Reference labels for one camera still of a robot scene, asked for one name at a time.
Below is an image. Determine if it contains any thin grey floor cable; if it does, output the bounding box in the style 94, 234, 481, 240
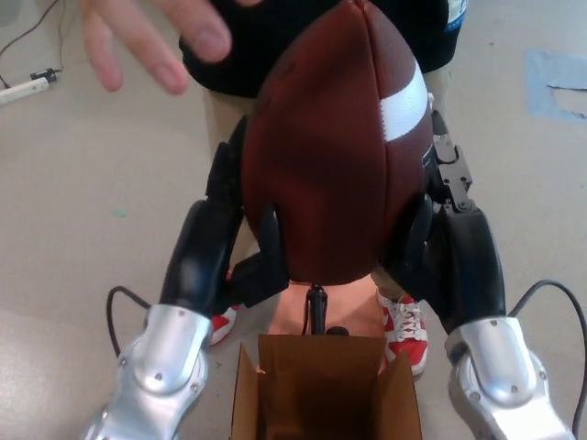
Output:
0, 0, 77, 89

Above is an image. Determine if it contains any person's black shirt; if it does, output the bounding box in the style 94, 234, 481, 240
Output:
178, 0, 464, 100

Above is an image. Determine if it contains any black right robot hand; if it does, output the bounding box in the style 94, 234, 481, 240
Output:
382, 109, 508, 329

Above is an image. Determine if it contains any white power strip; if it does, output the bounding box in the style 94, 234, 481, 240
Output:
0, 76, 50, 105

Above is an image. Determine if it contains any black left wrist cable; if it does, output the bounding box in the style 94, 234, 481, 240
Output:
105, 286, 155, 358

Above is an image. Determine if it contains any open brown cardboard box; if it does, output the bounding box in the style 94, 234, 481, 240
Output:
228, 334, 424, 440

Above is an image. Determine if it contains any blue and white badge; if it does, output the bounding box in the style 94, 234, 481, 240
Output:
447, 0, 469, 31

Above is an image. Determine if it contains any person's bare hand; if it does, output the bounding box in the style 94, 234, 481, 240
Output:
80, 0, 279, 95

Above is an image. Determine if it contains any grey tape patch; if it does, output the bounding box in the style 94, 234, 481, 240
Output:
524, 48, 587, 121

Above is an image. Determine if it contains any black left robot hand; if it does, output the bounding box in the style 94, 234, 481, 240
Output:
158, 115, 291, 317

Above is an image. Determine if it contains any peach round object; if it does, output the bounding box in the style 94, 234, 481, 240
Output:
268, 274, 384, 340

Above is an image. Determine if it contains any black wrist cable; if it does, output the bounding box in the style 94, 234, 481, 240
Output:
105, 286, 155, 358
506, 279, 587, 427

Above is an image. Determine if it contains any red and white sneaker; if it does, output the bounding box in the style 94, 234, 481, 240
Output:
208, 269, 242, 345
375, 291, 430, 380

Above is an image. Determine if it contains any brown football with white stripe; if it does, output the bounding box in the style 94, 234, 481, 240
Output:
240, 0, 436, 286

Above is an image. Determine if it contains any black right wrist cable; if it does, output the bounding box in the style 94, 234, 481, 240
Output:
506, 279, 587, 427

